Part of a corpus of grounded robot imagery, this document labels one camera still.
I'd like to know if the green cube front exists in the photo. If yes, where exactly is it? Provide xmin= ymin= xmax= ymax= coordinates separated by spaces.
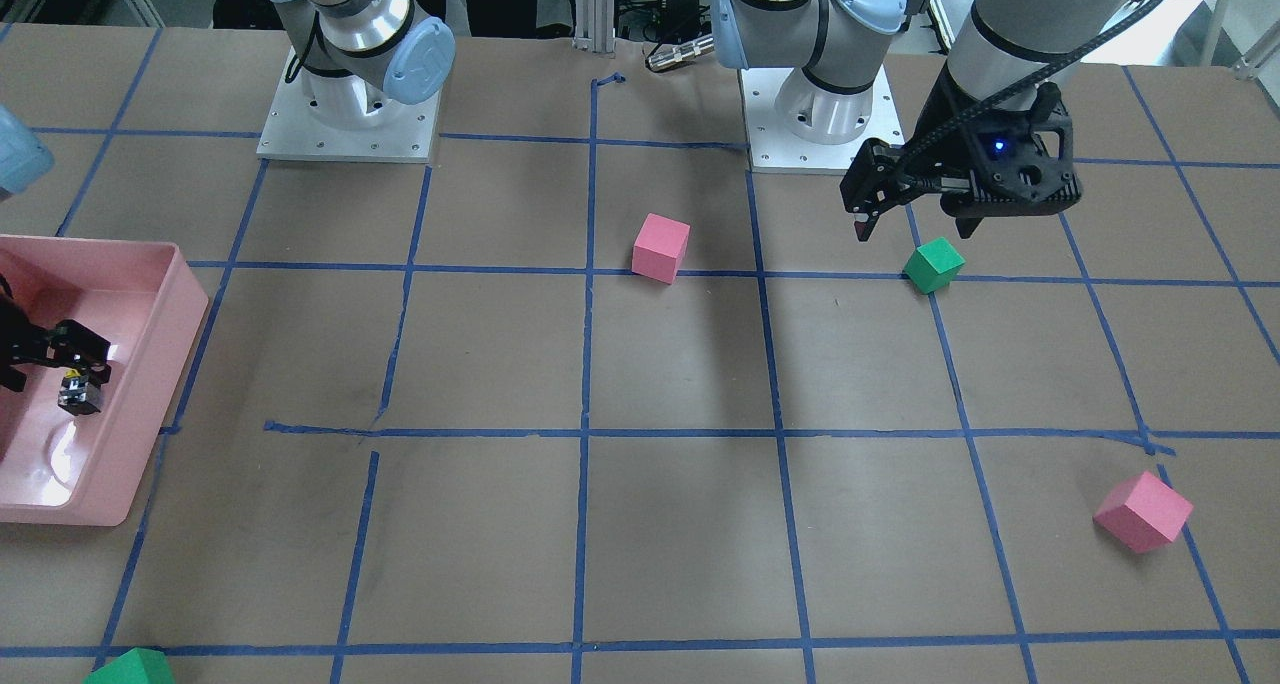
xmin=902 ymin=237 xmax=966 ymax=295

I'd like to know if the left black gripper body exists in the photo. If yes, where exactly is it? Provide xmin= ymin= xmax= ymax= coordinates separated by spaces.
xmin=840 ymin=69 xmax=1083 ymax=220

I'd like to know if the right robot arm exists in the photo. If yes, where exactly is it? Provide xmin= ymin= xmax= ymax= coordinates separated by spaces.
xmin=3 ymin=0 xmax=456 ymax=414

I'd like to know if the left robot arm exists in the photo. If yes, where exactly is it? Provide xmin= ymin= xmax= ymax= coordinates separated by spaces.
xmin=710 ymin=0 xmax=1121 ymax=241

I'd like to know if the yellow push button switch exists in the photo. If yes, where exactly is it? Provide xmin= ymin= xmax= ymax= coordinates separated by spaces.
xmin=58 ymin=368 xmax=104 ymax=416

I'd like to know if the pink plastic bin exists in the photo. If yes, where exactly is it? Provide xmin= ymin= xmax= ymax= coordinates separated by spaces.
xmin=1 ymin=236 xmax=209 ymax=526

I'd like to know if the pink cube near left gripper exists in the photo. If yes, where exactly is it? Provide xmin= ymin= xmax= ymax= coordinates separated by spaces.
xmin=1093 ymin=471 xmax=1194 ymax=555

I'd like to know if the aluminium frame post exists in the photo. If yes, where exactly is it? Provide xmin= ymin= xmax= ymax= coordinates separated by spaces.
xmin=572 ymin=0 xmax=617 ymax=58

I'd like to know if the green cube near right gripper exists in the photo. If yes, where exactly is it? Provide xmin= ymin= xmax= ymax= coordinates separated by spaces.
xmin=83 ymin=648 xmax=177 ymax=684

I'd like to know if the pink cube centre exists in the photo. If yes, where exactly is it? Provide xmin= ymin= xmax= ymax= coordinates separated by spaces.
xmin=630 ymin=213 xmax=691 ymax=286

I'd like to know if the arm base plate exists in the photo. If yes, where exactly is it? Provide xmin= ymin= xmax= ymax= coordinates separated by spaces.
xmin=739 ymin=67 xmax=905 ymax=175
xmin=257 ymin=69 xmax=443 ymax=164

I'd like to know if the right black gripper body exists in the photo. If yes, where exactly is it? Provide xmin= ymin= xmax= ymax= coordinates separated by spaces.
xmin=1 ymin=277 xmax=70 ymax=392

